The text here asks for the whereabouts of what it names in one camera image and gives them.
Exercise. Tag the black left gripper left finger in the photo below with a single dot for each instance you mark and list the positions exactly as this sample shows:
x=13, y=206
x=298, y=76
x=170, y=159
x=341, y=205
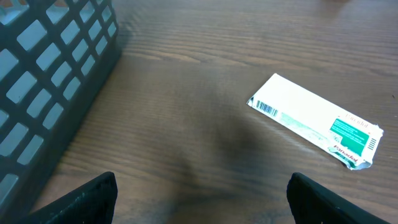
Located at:
x=91, y=203

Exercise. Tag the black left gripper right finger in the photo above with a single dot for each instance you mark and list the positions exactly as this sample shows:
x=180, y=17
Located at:
x=312, y=203

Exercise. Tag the white green box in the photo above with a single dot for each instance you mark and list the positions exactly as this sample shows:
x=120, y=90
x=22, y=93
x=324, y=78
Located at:
x=341, y=134

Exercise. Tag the grey plastic basket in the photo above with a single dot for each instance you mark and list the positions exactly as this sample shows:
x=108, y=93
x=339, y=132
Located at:
x=55, y=57

